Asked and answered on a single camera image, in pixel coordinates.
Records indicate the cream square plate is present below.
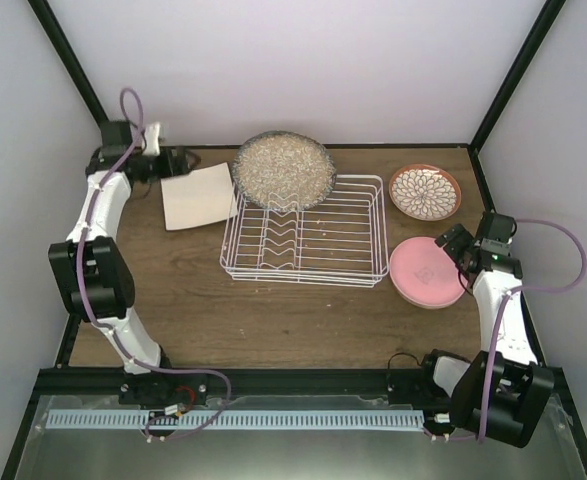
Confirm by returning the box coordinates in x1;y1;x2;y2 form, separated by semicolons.
161;163;237;231

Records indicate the pink round plate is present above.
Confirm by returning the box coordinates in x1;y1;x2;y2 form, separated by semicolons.
389;236;466;301

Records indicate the floral plate with orange rim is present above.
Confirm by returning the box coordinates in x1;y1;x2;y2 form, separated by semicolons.
388;164;462;222

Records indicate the dark speckled round plate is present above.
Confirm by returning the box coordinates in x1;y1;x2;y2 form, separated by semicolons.
231;131;337;212

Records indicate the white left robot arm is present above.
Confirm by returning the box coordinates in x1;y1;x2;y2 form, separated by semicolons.
48;120;201;404

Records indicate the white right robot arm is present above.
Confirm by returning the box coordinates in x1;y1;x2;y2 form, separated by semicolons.
417;212;555;448

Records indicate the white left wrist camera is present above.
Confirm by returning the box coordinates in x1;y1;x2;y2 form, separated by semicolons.
142;122;162;157

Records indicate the white wire dish rack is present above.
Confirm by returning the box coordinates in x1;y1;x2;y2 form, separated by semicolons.
219;174;389;288

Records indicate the black left frame post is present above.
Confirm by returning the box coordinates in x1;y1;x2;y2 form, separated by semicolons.
27;0;108;126

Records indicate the black frame post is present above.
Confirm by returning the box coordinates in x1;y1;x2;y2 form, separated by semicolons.
469;0;566;155
27;0;108;126

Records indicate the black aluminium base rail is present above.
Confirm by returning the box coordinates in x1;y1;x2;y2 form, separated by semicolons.
37;364;564;406

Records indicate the white slotted cable duct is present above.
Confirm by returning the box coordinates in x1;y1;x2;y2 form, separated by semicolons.
45;409;424;432

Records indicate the black right frame post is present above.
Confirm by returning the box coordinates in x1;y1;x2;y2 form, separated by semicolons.
469;0;566;155

